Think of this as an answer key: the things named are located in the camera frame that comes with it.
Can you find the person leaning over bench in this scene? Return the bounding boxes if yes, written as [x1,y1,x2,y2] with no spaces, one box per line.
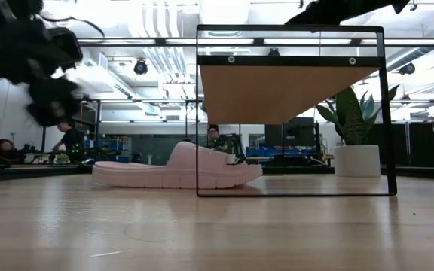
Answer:
[53,120,87,163]

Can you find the black ceiling spotlight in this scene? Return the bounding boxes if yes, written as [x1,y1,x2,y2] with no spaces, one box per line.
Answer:
[133,59,149,75]
[398,62,417,76]

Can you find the pink rubber slide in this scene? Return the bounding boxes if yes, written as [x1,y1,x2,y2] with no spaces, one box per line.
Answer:
[91,141,264,190]

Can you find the black partition panel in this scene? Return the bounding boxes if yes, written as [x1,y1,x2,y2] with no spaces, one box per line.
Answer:
[367,122,434,167]

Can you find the black left wrist camera cable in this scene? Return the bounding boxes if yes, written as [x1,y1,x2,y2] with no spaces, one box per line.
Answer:
[38,14,107,38]

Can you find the wooden shelf with black frame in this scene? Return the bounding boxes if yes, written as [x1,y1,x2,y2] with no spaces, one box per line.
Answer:
[196,24,398,198]

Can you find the black monitor back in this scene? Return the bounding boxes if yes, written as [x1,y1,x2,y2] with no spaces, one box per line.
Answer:
[264,117,316,148]

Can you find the blue storage bins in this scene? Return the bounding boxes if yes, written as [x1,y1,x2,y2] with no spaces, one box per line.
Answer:
[245,146,319,157]

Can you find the person's head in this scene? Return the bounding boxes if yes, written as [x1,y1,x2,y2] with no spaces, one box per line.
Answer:
[0,138,17,159]

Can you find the black aluminium rig frame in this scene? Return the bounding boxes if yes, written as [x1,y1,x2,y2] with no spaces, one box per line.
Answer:
[0,36,434,182]

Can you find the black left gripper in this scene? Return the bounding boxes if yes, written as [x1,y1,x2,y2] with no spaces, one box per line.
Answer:
[0,14,84,127]

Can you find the person wearing headset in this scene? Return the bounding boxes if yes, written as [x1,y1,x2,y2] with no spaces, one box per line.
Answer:
[206,123,240,155]

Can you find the green plant in white pot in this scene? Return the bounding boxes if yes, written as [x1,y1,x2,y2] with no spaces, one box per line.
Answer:
[316,84,402,178]

